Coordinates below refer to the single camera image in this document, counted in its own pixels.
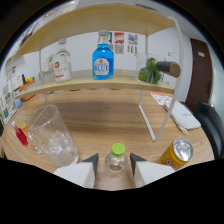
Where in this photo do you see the yellow drink can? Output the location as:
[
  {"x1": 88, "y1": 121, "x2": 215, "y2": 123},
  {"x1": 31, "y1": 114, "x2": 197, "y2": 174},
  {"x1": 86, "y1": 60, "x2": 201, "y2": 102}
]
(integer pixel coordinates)
[{"x1": 156, "y1": 136, "x2": 195, "y2": 172}]

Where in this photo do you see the clear bottle green cap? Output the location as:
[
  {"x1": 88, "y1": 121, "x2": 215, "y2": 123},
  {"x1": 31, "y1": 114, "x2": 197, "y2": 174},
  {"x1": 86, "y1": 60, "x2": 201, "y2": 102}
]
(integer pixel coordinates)
[{"x1": 104, "y1": 142, "x2": 129, "y2": 178}]

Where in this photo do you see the clear glass with ice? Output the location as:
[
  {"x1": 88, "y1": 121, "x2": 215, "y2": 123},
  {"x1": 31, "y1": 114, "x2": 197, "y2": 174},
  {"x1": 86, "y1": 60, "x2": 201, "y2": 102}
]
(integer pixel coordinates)
[{"x1": 26, "y1": 104, "x2": 80, "y2": 168}]

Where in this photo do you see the brown door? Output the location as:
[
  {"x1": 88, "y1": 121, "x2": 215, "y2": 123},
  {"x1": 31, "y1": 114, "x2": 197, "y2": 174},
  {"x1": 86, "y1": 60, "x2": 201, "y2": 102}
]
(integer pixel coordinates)
[{"x1": 185, "y1": 38, "x2": 213, "y2": 113}]

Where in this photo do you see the small red liquid bottle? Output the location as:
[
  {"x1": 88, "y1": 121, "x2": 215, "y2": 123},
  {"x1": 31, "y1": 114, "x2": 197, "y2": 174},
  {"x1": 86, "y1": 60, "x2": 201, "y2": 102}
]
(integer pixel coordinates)
[{"x1": 11, "y1": 120, "x2": 30, "y2": 148}]

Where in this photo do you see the orange printed paper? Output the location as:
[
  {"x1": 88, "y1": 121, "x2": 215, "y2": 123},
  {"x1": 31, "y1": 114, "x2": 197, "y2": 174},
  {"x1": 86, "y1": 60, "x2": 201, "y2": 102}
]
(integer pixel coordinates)
[{"x1": 149, "y1": 91, "x2": 174, "y2": 107}]

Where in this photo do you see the orange fruit basket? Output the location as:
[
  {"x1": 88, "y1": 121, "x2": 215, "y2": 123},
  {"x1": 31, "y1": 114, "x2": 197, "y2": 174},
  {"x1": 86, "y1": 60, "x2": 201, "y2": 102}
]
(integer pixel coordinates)
[{"x1": 18, "y1": 73, "x2": 37, "y2": 102}]

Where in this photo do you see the black armchair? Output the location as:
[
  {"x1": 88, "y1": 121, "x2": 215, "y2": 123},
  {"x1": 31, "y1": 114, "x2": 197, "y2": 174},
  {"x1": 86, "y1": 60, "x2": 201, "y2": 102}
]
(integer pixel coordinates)
[{"x1": 193, "y1": 101, "x2": 224, "y2": 160}]

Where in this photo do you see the lime jar with wooden handle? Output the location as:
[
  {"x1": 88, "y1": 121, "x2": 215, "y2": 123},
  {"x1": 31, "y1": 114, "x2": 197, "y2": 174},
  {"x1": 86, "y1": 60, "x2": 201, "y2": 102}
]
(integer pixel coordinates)
[{"x1": 135, "y1": 52, "x2": 182, "y2": 85}]

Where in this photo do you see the blue liquid bottle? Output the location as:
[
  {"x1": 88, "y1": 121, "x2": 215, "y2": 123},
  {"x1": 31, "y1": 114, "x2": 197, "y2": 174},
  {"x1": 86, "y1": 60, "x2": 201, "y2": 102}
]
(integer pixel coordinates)
[{"x1": 91, "y1": 30, "x2": 115, "y2": 81}]

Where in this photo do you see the clear bottle orange cap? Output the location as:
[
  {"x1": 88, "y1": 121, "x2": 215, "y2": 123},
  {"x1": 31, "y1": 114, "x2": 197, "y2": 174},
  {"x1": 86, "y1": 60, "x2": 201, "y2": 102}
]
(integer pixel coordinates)
[{"x1": 21, "y1": 123, "x2": 45, "y2": 155}]

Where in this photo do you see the white fabric pouch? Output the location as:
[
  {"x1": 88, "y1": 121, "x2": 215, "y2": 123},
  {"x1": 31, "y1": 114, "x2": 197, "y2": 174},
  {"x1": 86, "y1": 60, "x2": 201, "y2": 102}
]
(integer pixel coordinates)
[{"x1": 163, "y1": 99, "x2": 202, "y2": 134}]

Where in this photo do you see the clear bottle red label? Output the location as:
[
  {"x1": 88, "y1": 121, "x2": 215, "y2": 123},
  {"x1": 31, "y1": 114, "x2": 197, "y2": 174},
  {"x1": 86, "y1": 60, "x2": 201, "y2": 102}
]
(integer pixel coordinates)
[{"x1": 53, "y1": 37, "x2": 73, "y2": 83}]

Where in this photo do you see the two-tier wooden shelf rack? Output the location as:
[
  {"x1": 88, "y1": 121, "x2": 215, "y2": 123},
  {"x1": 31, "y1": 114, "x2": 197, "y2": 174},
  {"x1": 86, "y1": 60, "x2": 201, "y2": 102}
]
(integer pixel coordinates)
[{"x1": 4, "y1": 3, "x2": 185, "y2": 143}]

